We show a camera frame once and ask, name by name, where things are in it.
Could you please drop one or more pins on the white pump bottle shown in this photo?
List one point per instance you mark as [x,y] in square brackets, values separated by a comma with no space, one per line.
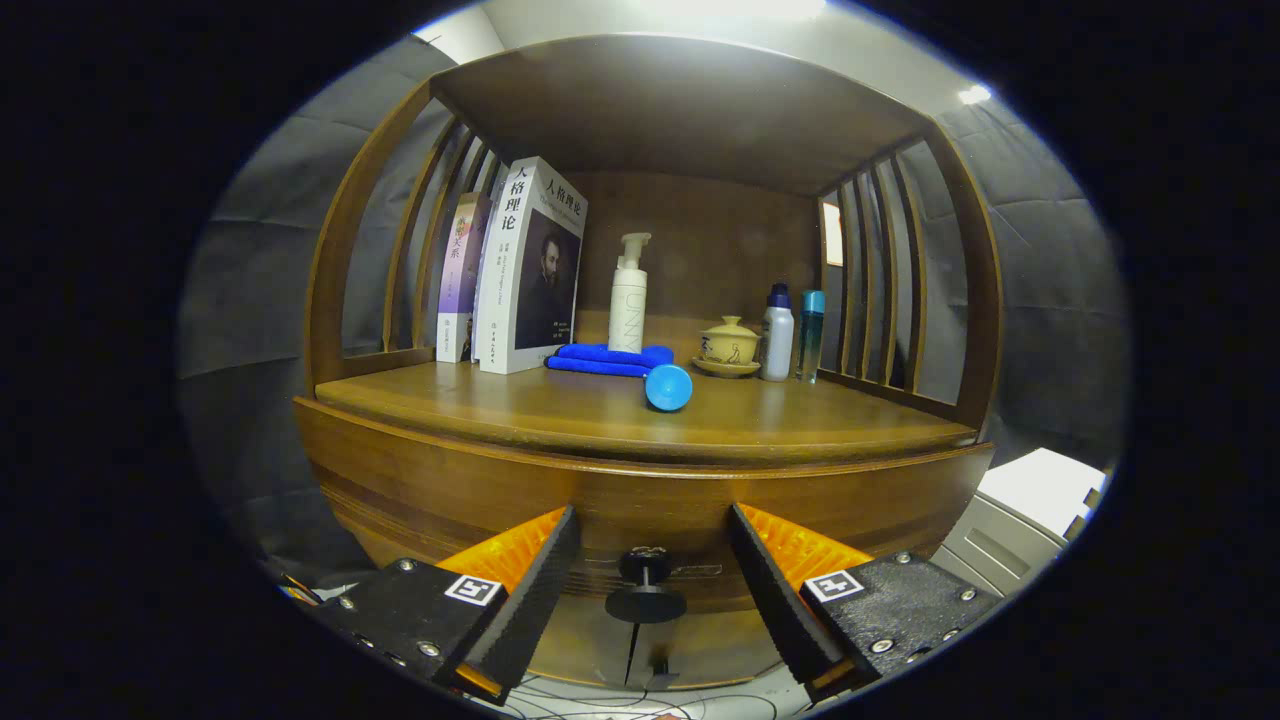
[628,310]

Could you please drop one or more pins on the white bottle with blue cap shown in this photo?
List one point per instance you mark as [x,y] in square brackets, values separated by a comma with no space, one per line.
[777,340]

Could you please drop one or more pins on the black and orange tool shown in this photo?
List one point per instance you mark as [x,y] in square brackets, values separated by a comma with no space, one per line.
[300,592]

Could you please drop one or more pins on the wooden countertop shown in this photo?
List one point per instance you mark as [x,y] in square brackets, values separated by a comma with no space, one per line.
[560,410]

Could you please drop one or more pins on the blue and white tube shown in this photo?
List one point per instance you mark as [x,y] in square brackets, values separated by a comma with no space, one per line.
[668,388]

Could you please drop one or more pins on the wooden cabinet door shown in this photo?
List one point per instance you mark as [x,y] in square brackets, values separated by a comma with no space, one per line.
[710,650]
[585,650]

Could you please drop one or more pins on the wooden drawer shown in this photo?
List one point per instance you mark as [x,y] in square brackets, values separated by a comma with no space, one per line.
[450,490]

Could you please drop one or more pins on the small ceiling spotlight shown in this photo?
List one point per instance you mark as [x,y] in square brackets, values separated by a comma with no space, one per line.
[975,95]

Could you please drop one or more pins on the large ceiling light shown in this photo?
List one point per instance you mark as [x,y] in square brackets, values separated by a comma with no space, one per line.
[735,8]

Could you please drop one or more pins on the yellow lidded teacup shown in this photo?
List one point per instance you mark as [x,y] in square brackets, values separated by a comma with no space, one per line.
[730,343]

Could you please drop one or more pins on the thin purple book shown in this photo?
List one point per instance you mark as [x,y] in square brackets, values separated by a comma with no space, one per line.
[460,280]

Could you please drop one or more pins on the wooden cabinet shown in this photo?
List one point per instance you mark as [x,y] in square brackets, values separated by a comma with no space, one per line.
[700,120]

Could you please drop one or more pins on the folded blue cloth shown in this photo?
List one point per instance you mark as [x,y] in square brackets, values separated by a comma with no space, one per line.
[600,360]

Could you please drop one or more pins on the yellow saucer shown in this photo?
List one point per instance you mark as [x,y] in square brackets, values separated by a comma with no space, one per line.
[726,370]

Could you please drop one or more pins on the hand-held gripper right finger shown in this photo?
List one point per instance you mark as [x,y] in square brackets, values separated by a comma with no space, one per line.
[775,600]

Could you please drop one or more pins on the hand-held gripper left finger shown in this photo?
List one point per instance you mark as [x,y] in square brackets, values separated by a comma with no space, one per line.
[535,600]

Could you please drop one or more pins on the thick white portrait book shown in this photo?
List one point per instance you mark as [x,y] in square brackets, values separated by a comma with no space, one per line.
[545,280]

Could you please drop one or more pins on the teal slim bottle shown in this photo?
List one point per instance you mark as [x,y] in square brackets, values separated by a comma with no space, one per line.
[811,340]

